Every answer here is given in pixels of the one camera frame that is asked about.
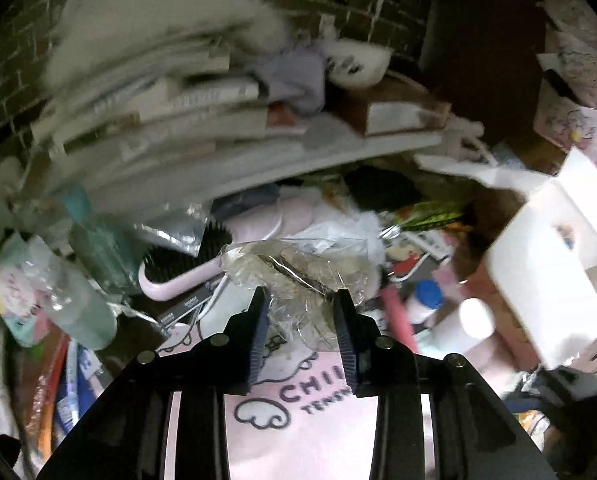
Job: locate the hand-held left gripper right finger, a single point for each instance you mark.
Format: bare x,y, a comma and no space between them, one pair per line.
347,345

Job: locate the orange pencils bundle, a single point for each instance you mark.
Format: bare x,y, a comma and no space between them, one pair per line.
46,420

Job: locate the white cylinder jar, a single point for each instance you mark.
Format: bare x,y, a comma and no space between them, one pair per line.
471,325

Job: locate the person's right hand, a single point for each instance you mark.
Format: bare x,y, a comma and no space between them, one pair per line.
593,355

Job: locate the pink tube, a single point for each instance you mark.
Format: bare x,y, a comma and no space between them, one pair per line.
398,315

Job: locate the white bottle blue cap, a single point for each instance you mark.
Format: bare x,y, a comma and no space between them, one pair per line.
426,302

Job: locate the stack of books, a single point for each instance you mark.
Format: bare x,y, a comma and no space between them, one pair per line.
178,120

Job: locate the pink hairbrush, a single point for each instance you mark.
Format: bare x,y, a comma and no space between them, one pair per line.
176,287

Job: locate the pink printed desk mat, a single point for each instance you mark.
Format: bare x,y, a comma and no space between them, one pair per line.
298,435

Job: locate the pastel tissue packet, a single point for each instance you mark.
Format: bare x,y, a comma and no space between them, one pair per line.
13,300

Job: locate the brown cardboard box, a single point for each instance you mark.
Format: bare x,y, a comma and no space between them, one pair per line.
403,117

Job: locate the green plastic bottle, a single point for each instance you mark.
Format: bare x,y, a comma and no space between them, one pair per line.
103,250

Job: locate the green striped wrapper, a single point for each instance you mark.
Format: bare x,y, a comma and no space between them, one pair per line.
428,214

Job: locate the clear plastic bottle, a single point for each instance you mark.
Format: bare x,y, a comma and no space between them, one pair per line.
73,305

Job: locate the white fluffy fur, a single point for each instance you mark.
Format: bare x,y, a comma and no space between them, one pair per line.
178,15

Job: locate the clear plastic bag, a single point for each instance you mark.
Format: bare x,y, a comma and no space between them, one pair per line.
298,270

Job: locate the pink printed cloth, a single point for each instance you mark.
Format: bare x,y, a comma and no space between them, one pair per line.
573,85

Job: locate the white shelf board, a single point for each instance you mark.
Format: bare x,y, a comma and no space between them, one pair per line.
328,152

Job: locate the silver plastic pouch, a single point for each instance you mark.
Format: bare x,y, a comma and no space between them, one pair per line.
178,232

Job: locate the white panda bowl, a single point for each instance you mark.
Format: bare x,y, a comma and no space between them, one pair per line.
358,62

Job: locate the pink printed paper bag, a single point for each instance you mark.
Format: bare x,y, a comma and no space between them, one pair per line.
543,270

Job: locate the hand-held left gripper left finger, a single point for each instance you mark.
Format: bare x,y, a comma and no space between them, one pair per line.
258,340

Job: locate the purple cloth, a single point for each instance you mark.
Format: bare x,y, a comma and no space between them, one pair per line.
293,75

